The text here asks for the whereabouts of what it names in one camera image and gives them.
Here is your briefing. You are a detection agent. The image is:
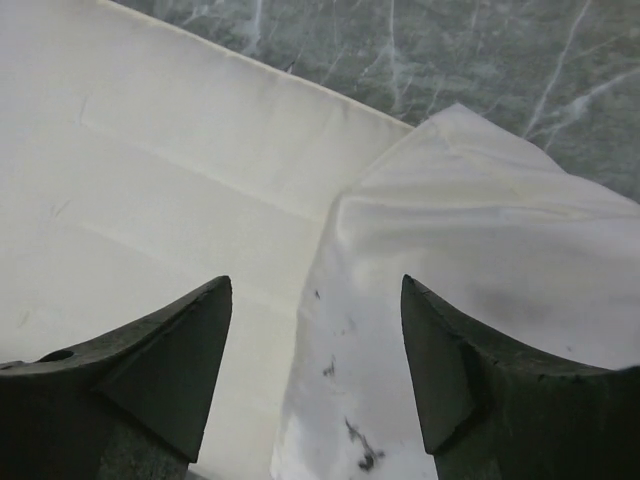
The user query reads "cream satin pillowcase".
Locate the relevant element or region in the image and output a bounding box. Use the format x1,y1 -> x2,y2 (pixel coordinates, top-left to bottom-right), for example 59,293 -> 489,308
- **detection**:
271,105 -> 639,479

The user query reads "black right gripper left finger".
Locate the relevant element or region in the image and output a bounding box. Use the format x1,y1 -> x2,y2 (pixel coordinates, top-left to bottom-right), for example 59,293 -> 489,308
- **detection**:
1,276 -> 232,479

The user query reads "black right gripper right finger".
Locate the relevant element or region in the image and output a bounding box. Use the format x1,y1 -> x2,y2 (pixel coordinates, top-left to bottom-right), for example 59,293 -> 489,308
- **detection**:
401,277 -> 639,480

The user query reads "cream rectangular pillow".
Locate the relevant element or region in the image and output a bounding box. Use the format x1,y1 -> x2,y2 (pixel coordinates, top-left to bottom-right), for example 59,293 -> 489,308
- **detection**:
1,1 -> 410,479

